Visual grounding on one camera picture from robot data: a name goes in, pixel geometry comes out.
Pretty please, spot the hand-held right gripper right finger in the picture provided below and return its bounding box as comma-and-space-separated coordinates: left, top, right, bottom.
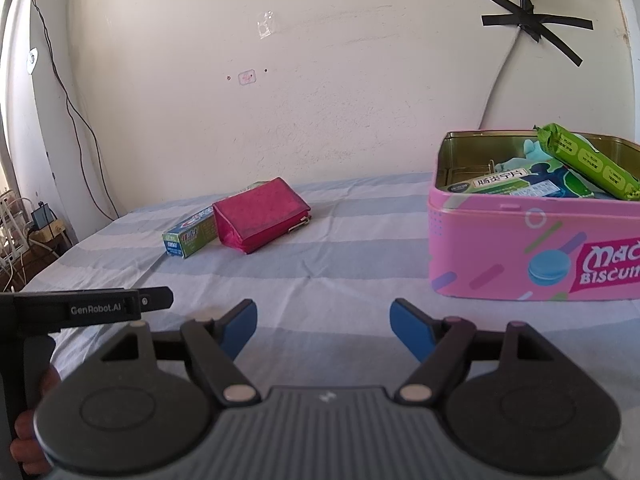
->
389, 298, 566, 405

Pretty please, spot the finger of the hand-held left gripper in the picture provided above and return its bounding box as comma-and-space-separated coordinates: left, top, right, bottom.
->
139, 287, 174, 312

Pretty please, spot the black wall cable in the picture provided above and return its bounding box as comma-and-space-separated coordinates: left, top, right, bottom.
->
30, 0, 123, 221

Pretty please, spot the small wooden side table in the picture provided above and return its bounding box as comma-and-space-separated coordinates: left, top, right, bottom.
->
27, 220, 76, 261

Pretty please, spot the green wet wipes packet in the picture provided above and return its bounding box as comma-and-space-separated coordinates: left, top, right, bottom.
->
535, 122, 640, 202

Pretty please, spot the pink biscuit tin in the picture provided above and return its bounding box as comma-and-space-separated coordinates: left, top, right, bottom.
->
427, 130, 640, 302

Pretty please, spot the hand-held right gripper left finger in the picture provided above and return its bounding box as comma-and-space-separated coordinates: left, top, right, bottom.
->
87, 299, 262, 405

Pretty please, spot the person's left hand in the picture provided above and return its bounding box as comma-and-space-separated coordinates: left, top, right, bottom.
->
10, 365, 61, 477

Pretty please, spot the green white medicine box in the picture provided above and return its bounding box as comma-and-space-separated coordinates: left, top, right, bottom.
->
445, 167, 568, 196

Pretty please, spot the white power cable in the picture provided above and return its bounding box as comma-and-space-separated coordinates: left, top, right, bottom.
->
477, 25, 523, 131

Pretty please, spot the magenta zip pouch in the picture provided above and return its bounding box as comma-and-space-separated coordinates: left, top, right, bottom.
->
212, 176, 312, 255

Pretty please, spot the striped bed sheet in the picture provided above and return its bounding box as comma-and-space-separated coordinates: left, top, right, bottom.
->
20, 172, 640, 396

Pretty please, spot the blue green toothpaste box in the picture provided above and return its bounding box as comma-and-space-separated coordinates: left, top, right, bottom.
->
161, 182, 268, 259

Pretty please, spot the green patterned tissue packet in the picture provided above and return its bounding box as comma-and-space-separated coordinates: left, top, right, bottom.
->
530, 162, 608, 200

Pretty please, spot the white wire rack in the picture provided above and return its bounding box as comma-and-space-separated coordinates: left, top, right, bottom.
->
0, 190, 31, 291

